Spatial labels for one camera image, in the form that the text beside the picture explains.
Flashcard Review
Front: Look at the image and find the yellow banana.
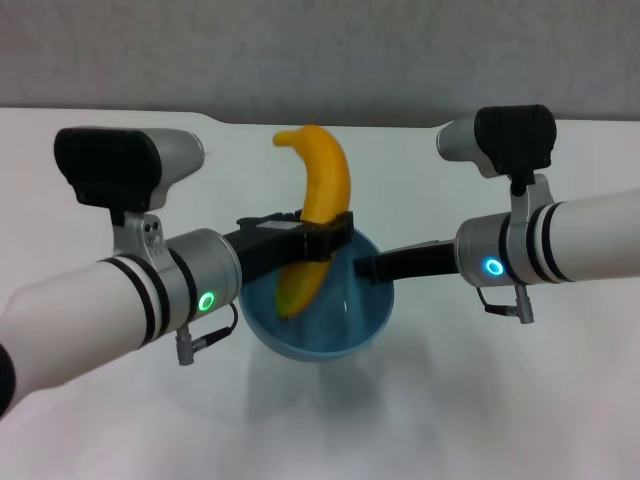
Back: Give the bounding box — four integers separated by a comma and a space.
272, 124, 352, 321

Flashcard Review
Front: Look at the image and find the blue bowl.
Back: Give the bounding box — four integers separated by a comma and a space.
238, 230, 397, 365

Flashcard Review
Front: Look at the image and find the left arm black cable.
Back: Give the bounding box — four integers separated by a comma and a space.
174, 301, 241, 367

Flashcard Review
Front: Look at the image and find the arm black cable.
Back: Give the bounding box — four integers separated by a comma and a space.
474, 283, 537, 326
174, 301, 241, 367

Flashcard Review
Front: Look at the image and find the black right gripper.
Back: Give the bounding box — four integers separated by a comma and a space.
353, 238, 460, 282

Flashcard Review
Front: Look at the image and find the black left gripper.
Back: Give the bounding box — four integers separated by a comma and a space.
221, 210, 356, 292

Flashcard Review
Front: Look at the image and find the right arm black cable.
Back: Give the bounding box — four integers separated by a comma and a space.
474, 283, 537, 326

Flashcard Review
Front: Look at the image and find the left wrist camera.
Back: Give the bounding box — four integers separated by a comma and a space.
53, 126, 206, 262

